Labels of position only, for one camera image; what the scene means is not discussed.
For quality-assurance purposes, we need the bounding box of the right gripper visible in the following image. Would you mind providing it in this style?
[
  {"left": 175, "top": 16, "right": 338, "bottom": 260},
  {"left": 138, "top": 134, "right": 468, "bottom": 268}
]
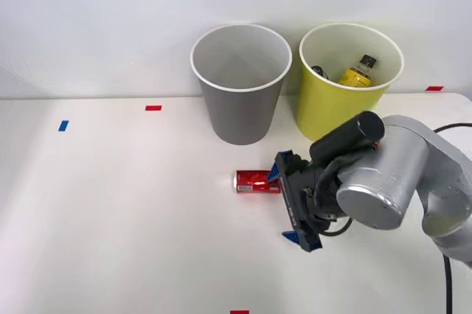
[{"left": 265, "top": 149, "right": 341, "bottom": 254}]

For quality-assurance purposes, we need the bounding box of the red drink can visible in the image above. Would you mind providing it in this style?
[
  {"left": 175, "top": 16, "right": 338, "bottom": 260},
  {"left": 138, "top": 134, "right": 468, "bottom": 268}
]
[{"left": 235, "top": 169, "right": 283, "bottom": 196}]

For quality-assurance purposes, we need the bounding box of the yellow-green plastic waste bin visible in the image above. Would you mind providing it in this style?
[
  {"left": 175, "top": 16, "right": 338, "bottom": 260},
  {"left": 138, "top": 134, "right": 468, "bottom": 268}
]
[{"left": 297, "top": 22, "right": 405, "bottom": 142}]

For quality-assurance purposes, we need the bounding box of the grey plastic waste bin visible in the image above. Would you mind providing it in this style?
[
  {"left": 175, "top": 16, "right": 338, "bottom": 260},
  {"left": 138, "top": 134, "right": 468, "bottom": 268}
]
[{"left": 190, "top": 23, "right": 294, "bottom": 146}]

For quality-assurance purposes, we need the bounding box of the black can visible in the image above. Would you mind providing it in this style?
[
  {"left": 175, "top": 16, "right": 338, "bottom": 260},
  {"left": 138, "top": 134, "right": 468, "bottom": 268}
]
[{"left": 310, "top": 65, "right": 330, "bottom": 80}]

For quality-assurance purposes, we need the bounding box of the yellow bottle with black cap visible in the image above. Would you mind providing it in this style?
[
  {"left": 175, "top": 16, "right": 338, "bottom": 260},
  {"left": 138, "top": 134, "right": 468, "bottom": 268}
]
[{"left": 337, "top": 54, "right": 378, "bottom": 88}]

